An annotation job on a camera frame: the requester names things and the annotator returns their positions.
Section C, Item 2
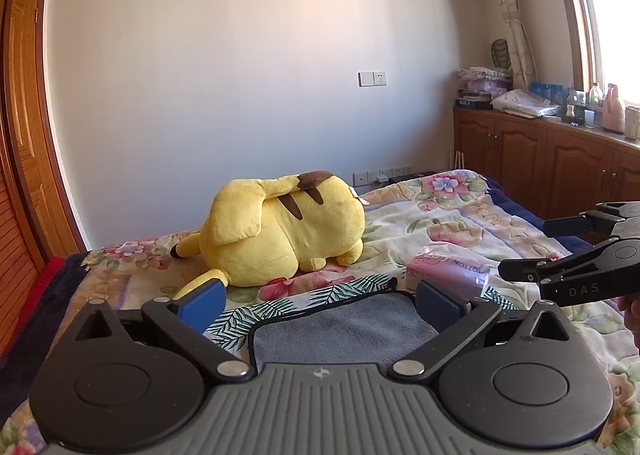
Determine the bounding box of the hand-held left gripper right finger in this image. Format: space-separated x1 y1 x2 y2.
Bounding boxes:
391 279 571 381

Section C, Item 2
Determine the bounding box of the floral curtain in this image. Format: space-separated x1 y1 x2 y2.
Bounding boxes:
470 0 540 92

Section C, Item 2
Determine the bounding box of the blue box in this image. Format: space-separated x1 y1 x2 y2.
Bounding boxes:
530 81 567 106

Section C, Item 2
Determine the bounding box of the dark glass bottle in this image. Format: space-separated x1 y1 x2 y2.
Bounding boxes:
562 89 586 126

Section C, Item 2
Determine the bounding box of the dark flat box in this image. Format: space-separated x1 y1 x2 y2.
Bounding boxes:
454 94 496 110

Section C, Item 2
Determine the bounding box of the yellow plush toy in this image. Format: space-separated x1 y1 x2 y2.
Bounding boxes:
169 170 371 301

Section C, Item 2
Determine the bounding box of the clear glass bottle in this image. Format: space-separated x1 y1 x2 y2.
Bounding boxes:
586 83 604 128

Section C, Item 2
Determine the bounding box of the pale pink jug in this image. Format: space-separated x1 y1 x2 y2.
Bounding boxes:
601 83 626 134

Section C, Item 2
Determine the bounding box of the green shell-shaped fan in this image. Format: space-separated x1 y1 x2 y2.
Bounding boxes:
490 38 510 70

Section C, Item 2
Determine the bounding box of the grey leaf print towel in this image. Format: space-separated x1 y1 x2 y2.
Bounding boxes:
204 277 521 377

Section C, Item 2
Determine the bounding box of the wooden wardrobe door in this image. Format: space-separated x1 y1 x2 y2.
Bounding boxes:
0 0 88 361

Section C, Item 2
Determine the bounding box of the person's right hand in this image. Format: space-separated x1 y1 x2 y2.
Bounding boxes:
617 294 640 352

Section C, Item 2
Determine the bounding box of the stack of folded cloths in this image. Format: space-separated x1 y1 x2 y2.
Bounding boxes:
457 66 515 98

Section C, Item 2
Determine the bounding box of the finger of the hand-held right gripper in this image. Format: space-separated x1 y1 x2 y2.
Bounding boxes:
544 202 640 240
499 238 640 286

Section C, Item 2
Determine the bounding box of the row of wall sockets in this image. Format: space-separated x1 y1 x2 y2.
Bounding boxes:
352 165 415 187

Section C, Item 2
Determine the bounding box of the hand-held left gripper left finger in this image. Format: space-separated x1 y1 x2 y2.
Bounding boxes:
75 279 255 383

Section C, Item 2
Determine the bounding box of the red cloth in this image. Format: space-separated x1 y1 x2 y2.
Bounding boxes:
0 257 66 361

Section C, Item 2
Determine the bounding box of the floral quilt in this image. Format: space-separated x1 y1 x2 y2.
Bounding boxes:
0 170 640 455

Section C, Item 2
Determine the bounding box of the wooden cabinet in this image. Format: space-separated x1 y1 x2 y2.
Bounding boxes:
452 106 640 236

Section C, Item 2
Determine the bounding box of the pink lotion tube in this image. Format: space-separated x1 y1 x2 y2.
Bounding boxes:
404 255 493 307

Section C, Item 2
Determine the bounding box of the wooden window frame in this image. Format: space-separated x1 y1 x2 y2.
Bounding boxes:
546 0 608 96

